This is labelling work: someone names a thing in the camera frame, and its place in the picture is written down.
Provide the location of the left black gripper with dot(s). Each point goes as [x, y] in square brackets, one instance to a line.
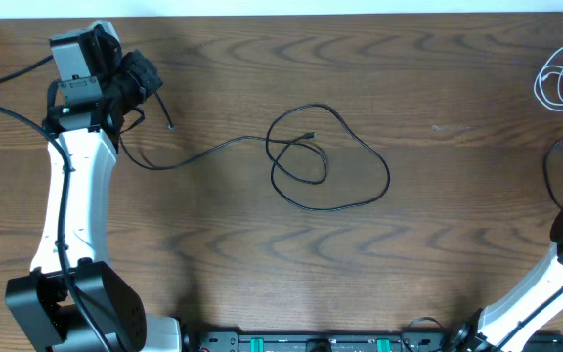
[147, 71]

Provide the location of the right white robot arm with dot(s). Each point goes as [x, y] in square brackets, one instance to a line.
[508, 324]

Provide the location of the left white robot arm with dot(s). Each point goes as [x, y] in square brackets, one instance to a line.
[71, 299]

